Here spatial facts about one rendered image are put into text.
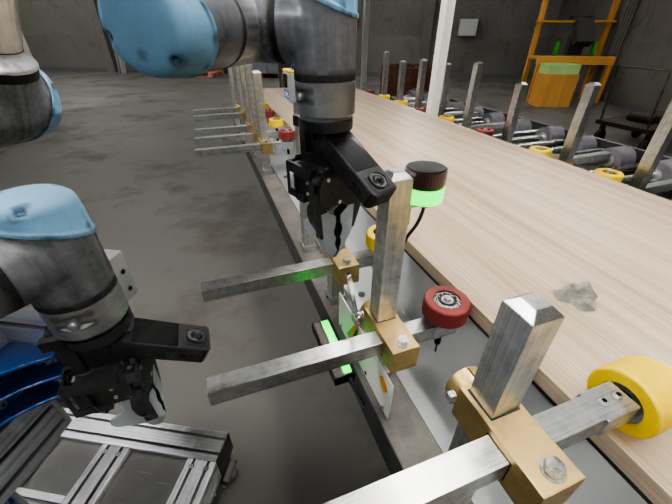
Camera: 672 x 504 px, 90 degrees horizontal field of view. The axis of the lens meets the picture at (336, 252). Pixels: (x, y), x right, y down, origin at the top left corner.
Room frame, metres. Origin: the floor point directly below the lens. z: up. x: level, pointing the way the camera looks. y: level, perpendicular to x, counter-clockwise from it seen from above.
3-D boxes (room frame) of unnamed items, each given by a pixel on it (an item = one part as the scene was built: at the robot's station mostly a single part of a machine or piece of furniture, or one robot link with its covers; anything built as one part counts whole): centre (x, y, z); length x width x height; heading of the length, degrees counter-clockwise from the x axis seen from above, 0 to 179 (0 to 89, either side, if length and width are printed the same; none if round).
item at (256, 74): (1.63, 0.34, 0.91); 0.04 x 0.04 x 0.48; 20
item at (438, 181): (0.47, -0.13, 1.13); 0.06 x 0.06 x 0.02
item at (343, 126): (0.47, 0.02, 1.15); 0.09 x 0.08 x 0.12; 40
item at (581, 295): (0.46, -0.44, 0.91); 0.09 x 0.07 x 0.02; 120
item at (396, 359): (0.43, -0.09, 0.84); 0.14 x 0.06 x 0.05; 20
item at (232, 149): (1.56, 0.42, 0.84); 0.44 x 0.03 x 0.04; 110
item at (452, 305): (0.45, -0.20, 0.85); 0.08 x 0.08 x 0.11
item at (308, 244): (0.93, 0.09, 0.92); 0.05 x 0.05 x 0.45; 20
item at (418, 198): (0.47, -0.13, 1.10); 0.06 x 0.06 x 0.02
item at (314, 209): (0.44, 0.02, 1.09); 0.05 x 0.02 x 0.09; 130
